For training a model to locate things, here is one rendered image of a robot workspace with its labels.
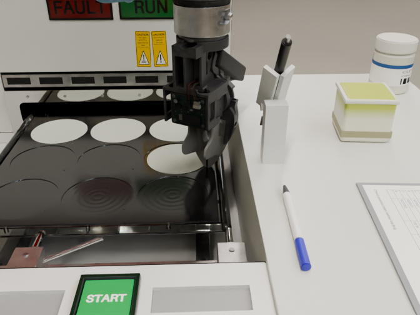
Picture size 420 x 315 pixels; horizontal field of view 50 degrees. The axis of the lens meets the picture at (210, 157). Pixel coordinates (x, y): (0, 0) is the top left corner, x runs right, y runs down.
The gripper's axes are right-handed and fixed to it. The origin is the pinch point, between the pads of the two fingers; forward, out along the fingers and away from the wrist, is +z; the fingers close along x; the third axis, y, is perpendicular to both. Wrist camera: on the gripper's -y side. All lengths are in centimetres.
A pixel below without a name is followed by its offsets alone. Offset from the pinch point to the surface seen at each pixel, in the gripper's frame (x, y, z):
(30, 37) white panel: -40.4, -4.5, -13.3
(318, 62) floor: -67, -338, 91
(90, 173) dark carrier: -15.4, 11.0, 1.3
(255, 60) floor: -118, -315, 91
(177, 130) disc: -11.0, -8.0, 1.3
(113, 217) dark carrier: -5.1, 18.4, 1.3
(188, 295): 13.5, 30.3, -4.3
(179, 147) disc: -7.3, -2.4, 1.2
